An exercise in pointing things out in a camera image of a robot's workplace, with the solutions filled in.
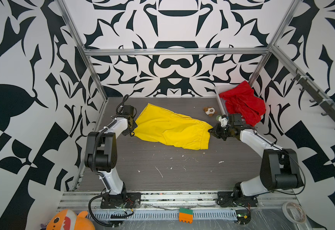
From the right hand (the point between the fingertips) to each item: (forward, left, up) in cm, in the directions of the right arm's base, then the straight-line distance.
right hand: (210, 129), depth 89 cm
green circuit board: (-43, -10, -12) cm, 46 cm away
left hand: (+6, +51, -2) cm, 51 cm away
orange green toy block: (-42, +18, -8) cm, 47 cm away
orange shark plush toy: (-44, +70, -1) cm, 83 cm away
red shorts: (+25, -27, 0) cm, 37 cm away
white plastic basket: (+33, -18, -11) cm, 39 cm away
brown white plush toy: (+21, -5, -8) cm, 23 cm away
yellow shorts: (+10, +34, -8) cm, 37 cm away
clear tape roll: (-41, -36, -12) cm, 56 cm away
